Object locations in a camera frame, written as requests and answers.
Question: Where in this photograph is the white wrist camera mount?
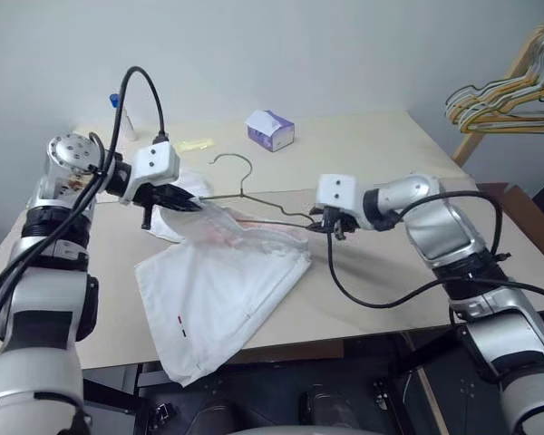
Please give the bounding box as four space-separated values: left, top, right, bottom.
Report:
316 173 359 214
117 140 181 206

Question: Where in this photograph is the wooden clothes rack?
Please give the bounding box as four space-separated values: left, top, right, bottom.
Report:
452 24 544 167

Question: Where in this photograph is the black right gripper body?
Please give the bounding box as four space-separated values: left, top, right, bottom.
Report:
321 205 362 239

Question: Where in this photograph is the clear yellowish plastic packet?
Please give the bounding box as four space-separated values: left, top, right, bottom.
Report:
174 138 215 153

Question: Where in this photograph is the white garment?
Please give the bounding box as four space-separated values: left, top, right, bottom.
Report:
133 165 313 388

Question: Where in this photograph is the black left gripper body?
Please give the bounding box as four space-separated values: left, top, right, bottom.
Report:
133 180 177 230

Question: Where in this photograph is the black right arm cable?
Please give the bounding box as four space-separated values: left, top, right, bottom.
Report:
326 189 544 314

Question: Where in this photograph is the purple and white tissue box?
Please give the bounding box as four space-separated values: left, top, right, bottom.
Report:
245 108 296 154

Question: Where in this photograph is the bunch of wire hangers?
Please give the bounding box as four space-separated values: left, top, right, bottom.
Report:
444 74 544 124

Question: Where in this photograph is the thin wire clothes hanger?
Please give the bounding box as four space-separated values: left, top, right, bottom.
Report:
199 153 321 230

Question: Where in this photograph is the light wooden strip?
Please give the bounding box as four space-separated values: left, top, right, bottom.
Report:
417 367 446 435

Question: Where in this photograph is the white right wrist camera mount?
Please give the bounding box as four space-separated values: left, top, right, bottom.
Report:
316 173 359 214

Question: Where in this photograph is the white bottle with blue cap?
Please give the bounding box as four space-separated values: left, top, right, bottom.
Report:
108 92 137 142

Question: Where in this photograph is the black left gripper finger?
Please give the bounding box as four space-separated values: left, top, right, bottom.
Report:
167 183 197 203
161 197 205 213

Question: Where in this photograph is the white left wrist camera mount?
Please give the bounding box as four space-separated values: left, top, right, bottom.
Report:
117 140 181 206

